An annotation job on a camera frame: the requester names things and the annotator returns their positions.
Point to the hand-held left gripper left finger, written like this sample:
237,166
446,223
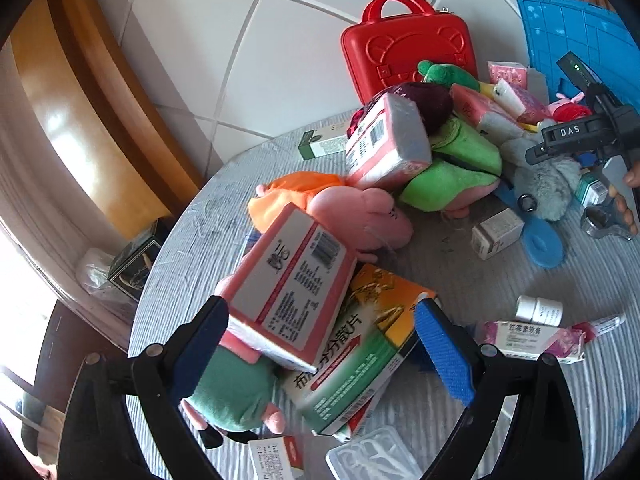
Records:
200,355

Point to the white medicine bottle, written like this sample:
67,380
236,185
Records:
539,310

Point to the white red medicine box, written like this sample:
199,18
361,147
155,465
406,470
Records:
275,460

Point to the pink white medicine box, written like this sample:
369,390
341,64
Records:
535,342

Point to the pig plush green shirt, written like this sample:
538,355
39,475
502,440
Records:
230,395

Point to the blue silicone paddle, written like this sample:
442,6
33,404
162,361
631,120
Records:
542,245

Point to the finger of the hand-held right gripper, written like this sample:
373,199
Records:
536,154

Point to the dark purple plush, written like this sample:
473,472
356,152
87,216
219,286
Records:
430,105

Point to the person's right hand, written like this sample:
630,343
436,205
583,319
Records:
633,210

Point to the dark green plush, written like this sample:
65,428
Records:
445,74

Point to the green white small box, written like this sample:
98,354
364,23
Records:
590,189

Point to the ointment tube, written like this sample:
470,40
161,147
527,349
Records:
600,326

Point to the grey cloth-covered desktop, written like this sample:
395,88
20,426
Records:
475,290

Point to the green orange medicine box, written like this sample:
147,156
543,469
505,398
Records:
365,355

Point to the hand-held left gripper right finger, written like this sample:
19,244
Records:
445,355

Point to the clear plastic floss box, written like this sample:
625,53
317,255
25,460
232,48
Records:
375,455

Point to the green plush garment toy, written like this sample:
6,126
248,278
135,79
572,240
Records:
450,175

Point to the large pink bordered box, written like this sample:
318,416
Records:
290,285

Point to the pink patterned box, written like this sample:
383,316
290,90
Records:
507,74

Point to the blue plastic crate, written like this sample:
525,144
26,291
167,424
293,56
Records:
565,25

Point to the white curtain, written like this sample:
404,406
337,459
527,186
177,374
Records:
30,170

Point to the red toy suitcase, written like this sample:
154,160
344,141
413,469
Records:
400,50

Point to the clear plastic bag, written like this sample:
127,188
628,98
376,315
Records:
95,275

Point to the wooden door frame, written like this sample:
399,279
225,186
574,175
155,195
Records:
75,60

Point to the small white medicine box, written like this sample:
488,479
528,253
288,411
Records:
497,232

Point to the pig plush orange dress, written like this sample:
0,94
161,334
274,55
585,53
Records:
350,210

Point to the white squeeze tube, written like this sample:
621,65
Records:
509,95

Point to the grey fluffy plush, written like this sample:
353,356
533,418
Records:
542,185

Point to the small pig plush red dress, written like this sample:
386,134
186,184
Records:
567,107

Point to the black gold box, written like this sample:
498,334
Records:
137,260

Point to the pink white silver-ended box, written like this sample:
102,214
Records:
385,145

